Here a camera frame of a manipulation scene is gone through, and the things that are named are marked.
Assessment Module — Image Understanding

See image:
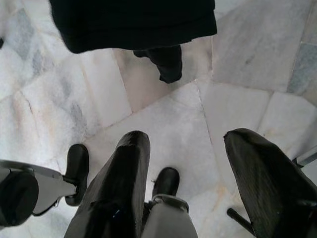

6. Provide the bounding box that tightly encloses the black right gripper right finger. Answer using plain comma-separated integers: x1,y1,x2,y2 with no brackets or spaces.
224,128,317,238

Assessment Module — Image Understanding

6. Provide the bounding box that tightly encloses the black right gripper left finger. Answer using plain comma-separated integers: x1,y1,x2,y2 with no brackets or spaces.
64,130,152,238

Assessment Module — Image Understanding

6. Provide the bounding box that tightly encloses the black folding chair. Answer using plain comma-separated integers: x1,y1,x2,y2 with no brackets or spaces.
227,207,257,235

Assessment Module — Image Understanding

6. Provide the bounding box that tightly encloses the silver metal clothes rack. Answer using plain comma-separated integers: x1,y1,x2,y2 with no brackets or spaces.
293,148,317,169

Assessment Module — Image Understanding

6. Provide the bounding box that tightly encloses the grey black robot right leg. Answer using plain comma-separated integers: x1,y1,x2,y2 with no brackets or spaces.
142,167,199,238

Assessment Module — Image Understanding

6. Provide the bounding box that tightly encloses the grey black robot leg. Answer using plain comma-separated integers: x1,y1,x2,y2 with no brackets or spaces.
0,143,90,227
142,167,199,238

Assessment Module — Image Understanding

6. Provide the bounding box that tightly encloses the grey black robot left leg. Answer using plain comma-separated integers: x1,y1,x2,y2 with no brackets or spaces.
0,143,90,227

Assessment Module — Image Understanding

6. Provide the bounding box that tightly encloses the black T-shirt with logo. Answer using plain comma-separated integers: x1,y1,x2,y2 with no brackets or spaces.
48,0,218,84

